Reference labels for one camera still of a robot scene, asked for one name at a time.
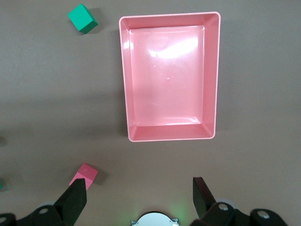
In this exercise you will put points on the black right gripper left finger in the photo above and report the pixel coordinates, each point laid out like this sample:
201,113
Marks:
68,204

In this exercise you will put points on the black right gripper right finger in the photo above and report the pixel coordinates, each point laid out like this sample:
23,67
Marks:
211,213

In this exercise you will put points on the pink foam cube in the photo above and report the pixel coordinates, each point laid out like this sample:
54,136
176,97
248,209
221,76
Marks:
88,173

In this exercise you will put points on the pink plastic tray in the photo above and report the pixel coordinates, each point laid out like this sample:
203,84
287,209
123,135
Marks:
169,80

